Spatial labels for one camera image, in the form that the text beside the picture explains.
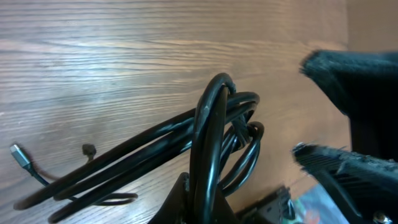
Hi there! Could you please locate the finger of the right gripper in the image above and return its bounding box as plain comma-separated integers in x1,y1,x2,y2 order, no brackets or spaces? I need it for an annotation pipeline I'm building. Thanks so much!
292,143,397,223
301,50,397,160

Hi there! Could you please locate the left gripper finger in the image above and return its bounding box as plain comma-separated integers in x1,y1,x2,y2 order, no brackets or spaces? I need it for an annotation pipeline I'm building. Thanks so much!
148,172,239,224

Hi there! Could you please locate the thick black USB cable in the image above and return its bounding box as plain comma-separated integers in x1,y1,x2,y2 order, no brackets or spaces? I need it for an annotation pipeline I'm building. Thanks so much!
12,72,265,224

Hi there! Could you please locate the thin black cable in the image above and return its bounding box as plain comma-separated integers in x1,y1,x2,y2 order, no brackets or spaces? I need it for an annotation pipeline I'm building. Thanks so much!
9,143,139,207

